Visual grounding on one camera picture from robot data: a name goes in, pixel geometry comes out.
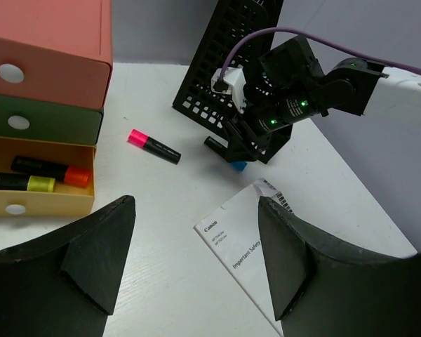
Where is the black mesh file organizer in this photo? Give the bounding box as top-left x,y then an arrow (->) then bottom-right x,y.
173,1 -> 292,164

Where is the pink top drawer box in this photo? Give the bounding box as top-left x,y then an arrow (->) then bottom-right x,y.
0,1 -> 113,109

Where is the green drawer box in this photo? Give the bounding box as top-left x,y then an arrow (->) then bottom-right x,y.
0,95 -> 104,145

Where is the Canon safety instructions booklet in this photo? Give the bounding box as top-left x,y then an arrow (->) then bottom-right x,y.
192,177 -> 418,336

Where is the yellow cap black highlighter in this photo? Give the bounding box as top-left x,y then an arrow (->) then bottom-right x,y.
0,173 -> 55,192

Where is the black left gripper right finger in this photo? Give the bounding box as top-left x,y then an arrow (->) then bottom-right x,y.
258,195 -> 421,337

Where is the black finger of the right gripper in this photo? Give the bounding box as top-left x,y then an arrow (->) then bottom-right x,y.
223,121 -> 253,162
247,135 -> 277,158

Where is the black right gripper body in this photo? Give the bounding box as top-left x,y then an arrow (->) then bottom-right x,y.
231,98 -> 312,140

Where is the yellow bottom drawer box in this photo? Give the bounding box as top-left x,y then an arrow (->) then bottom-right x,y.
0,137 -> 95,216

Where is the blue cap black highlighter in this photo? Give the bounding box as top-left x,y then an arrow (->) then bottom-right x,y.
204,137 -> 248,173

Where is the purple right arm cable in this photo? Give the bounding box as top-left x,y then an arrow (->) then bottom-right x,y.
219,27 -> 421,84

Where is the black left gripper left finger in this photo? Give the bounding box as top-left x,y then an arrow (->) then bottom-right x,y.
0,195 -> 135,336

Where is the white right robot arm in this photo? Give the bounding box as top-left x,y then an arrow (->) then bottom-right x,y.
206,36 -> 421,163

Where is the orange cap black highlighter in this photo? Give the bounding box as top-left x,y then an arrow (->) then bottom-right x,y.
11,156 -> 91,187

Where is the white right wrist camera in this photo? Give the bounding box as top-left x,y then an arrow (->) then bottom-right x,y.
210,67 -> 246,113

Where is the pink cap black highlighter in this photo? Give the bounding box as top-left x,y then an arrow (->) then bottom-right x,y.
128,129 -> 182,164

